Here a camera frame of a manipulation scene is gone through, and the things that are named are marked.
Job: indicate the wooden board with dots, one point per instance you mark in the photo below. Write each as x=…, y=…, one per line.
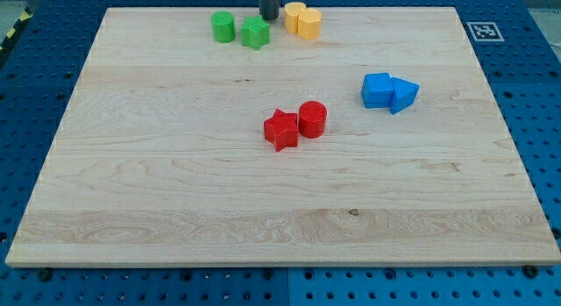
x=160, y=158

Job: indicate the yellow hexagon block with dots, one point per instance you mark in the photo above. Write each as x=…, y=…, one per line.
x=309, y=23

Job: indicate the yellow heart block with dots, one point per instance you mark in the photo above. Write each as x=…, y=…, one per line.
x=292, y=12

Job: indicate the red star block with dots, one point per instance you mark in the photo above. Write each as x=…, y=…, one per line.
x=281, y=129

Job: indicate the red cylinder block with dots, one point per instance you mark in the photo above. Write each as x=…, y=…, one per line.
x=312, y=119

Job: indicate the blue cube block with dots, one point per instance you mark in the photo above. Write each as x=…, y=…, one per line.
x=377, y=90

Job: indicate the green star block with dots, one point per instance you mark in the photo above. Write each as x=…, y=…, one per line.
x=254, y=32

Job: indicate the blue triangle block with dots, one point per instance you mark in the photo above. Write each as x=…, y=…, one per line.
x=404, y=94

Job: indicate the green cylinder block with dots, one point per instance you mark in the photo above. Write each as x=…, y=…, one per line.
x=223, y=27

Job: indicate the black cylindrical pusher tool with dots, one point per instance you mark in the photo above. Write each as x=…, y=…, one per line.
x=269, y=9

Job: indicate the white fiducial marker tag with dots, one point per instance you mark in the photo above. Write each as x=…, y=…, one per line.
x=484, y=31

